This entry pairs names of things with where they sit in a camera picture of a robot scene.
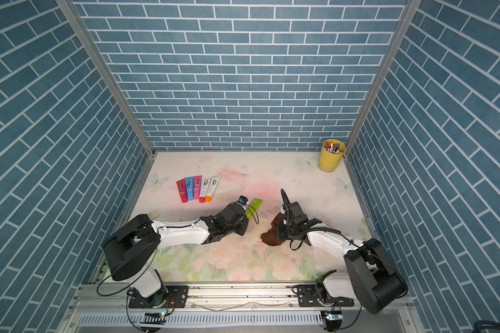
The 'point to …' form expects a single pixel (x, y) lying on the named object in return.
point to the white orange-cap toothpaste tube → (212, 187)
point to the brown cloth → (271, 237)
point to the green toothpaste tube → (255, 204)
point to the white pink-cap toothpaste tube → (205, 185)
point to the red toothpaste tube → (182, 188)
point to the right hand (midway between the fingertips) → (278, 231)
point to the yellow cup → (328, 161)
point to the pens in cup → (332, 147)
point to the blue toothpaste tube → (189, 184)
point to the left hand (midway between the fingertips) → (250, 222)
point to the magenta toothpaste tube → (196, 186)
